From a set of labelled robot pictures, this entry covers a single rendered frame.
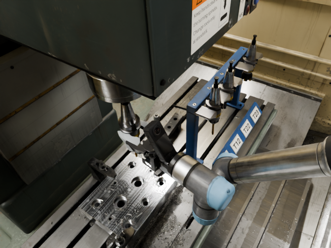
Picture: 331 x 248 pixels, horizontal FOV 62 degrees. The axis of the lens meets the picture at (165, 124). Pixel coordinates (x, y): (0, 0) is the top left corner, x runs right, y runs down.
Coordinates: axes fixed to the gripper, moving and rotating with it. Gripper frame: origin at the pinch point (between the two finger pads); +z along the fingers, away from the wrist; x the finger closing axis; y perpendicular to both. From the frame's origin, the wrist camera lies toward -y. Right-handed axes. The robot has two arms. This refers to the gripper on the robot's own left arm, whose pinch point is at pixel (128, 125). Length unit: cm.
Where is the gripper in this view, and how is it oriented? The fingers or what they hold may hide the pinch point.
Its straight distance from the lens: 82.2
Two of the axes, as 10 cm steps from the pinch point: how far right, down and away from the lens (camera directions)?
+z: -7.4, -4.6, 4.9
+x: 6.7, -5.5, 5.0
